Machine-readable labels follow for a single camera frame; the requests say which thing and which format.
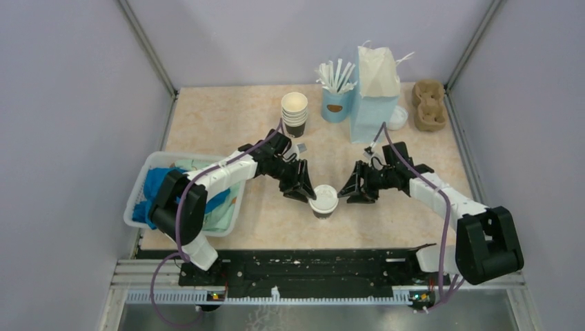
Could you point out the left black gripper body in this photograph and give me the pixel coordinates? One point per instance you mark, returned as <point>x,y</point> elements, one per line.
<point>285,172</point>

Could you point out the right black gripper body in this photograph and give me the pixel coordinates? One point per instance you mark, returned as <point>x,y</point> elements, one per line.
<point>379,179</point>

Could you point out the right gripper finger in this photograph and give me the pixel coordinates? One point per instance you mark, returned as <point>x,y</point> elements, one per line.
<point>361,196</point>
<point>356,178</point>

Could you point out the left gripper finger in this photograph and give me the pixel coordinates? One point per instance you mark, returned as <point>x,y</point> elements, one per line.
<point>302,178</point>
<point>299,194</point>

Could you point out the black paper coffee cup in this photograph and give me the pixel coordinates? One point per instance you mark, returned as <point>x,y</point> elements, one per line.
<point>324,208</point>

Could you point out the stack of paper cups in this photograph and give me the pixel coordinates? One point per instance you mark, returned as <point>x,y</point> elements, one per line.
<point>294,113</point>

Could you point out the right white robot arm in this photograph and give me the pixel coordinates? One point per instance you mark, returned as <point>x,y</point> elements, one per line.
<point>487,245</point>

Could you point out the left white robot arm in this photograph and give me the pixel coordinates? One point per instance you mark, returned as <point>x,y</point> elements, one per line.
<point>178,209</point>

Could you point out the light blue paper bag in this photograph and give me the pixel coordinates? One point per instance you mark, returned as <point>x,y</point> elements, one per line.
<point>376,92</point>

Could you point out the brown pulp cup carrier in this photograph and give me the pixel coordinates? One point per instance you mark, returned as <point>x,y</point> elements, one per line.
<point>430,111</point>

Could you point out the light green cloth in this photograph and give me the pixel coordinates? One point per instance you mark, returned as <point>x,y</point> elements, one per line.
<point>219,210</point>

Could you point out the blue straw holder cup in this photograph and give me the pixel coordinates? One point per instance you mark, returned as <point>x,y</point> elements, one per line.
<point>336,107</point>

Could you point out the bundle of wrapped straws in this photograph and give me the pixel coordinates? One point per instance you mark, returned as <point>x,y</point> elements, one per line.
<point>336,78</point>

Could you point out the blue cloth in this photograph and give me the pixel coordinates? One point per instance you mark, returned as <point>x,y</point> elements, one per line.
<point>151,186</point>

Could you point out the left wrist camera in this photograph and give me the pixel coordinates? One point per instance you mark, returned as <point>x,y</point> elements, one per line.
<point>300,148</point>

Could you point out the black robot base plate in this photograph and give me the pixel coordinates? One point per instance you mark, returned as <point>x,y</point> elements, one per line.
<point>311,274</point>

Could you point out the white cable duct strip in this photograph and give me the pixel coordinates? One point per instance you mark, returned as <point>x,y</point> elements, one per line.
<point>204,297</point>

